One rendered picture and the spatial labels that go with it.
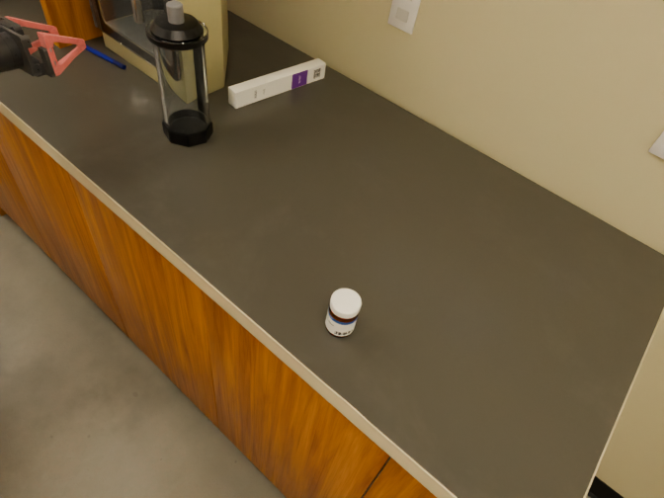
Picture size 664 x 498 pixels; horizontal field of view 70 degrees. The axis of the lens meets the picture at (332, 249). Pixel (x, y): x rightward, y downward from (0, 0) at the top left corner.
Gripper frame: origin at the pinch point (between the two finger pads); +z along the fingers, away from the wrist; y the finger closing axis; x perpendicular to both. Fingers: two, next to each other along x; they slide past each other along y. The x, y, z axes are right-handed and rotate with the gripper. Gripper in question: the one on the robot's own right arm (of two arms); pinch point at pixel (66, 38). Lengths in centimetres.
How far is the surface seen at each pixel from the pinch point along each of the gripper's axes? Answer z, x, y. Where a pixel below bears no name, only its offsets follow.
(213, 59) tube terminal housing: 29.7, 10.5, -2.4
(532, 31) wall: 64, -1, -60
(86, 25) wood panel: 20.2, 9.2, 34.8
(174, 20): 12.9, -3.6, -14.8
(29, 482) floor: -45, 116, 9
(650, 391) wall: 69, 74, -114
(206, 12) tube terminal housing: 27.8, -0.2, -4.2
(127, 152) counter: 1.9, 20.9, -7.6
